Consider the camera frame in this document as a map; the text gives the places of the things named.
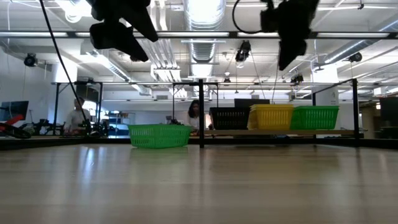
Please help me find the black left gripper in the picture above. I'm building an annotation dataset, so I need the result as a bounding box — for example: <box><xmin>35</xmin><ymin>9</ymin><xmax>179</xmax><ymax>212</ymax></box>
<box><xmin>85</xmin><ymin>0</ymin><xmax>159</xmax><ymax>62</ymax></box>

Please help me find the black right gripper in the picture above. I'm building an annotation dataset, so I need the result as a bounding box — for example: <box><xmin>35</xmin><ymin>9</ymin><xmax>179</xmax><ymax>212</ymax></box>
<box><xmin>261</xmin><ymin>0</ymin><xmax>320</xmax><ymax>71</ymax></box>

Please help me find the yellow plastic basket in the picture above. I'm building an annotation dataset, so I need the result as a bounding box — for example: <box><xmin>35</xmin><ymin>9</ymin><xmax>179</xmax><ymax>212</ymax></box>
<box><xmin>248</xmin><ymin>103</ymin><xmax>295</xmax><ymax>131</ymax></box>

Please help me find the green plastic basket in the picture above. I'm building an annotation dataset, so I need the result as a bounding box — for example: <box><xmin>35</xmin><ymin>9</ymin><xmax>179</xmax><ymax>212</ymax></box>
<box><xmin>290</xmin><ymin>105</ymin><xmax>340</xmax><ymax>131</ymax></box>
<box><xmin>127</xmin><ymin>124</ymin><xmax>192</xmax><ymax>149</ymax></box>

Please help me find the black plastic basket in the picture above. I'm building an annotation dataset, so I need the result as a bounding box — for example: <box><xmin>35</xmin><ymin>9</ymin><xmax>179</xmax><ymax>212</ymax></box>
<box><xmin>208</xmin><ymin>106</ymin><xmax>251</xmax><ymax>131</ymax></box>

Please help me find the black background monitor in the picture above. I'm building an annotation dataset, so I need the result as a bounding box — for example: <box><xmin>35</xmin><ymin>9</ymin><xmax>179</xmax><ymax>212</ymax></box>
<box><xmin>234</xmin><ymin>98</ymin><xmax>271</xmax><ymax>108</ymax></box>

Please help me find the person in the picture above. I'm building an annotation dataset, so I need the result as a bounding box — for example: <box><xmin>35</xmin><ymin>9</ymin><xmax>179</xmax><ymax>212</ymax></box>
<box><xmin>186</xmin><ymin>99</ymin><xmax>203</xmax><ymax>130</ymax></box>
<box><xmin>63</xmin><ymin>96</ymin><xmax>91</xmax><ymax>134</ymax></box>

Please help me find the dark cabinet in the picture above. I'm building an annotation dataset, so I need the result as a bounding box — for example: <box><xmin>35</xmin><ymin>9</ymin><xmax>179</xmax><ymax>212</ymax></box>
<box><xmin>379</xmin><ymin>96</ymin><xmax>398</xmax><ymax>139</ymax></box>

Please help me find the dark desktop monitor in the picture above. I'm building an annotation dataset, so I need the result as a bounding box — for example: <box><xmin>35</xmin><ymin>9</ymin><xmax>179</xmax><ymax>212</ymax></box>
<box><xmin>0</xmin><ymin>100</ymin><xmax>30</xmax><ymax>123</ymax></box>

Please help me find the red and black equipment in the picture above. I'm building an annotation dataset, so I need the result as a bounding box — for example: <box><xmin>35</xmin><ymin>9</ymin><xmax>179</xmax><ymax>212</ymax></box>
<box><xmin>0</xmin><ymin>114</ymin><xmax>32</xmax><ymax>139</ymax></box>

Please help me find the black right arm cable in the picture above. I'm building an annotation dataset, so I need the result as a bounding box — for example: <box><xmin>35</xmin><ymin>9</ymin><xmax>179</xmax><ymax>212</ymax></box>
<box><xmin>232</xmin><ymin>0</ymin><xmax>265</xmax><ymax>35</ymax></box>

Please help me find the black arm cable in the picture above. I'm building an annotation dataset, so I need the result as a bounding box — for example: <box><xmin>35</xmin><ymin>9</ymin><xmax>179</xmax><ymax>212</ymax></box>
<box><xmin>39</xmin><ymin>0</ymin><xmax>93</xmax><ymax>134</ymax></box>
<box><xmin>232</xmin><ymin>0</ymin><xmax>265</xmax><ymax>35</ymax></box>

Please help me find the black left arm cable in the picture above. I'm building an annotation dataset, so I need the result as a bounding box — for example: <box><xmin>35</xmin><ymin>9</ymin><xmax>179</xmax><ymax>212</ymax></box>
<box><xmin>39</xmin><ymin>0</ymin><xmax>93</xmax><ymax>134</ymax></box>

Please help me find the silver ventilation duct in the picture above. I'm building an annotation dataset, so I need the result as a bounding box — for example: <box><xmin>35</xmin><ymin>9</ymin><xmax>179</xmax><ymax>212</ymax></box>
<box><xmin>183</xmin><ymin>0</ymin><xmax>228</xmax><ymax>78</ymax></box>

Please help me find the black background rig frame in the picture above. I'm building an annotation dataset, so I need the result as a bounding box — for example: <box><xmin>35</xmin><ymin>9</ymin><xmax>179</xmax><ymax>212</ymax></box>
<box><xmin>51</xmin><ymin>81</ymin><xmax>104</xmax><ymax>137</ymax></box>
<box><xmin>172</xmin><ymin>82</ymin><xmax>220</xmax><ymax>125</ymax></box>

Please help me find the wooden shelf with black frame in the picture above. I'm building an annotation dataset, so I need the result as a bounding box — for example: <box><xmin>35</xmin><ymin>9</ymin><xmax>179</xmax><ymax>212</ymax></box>
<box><xmin>198</xmin><ymin>78</ymin><xmax>365</xmax><ymax>149</ymax></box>

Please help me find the black aluminium table frame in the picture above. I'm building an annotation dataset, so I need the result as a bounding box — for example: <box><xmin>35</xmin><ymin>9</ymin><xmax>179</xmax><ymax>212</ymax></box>
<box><xmin>0</xmin><ymin>30</ymin><xmax>398</xmax><ymax>151</ymax></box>

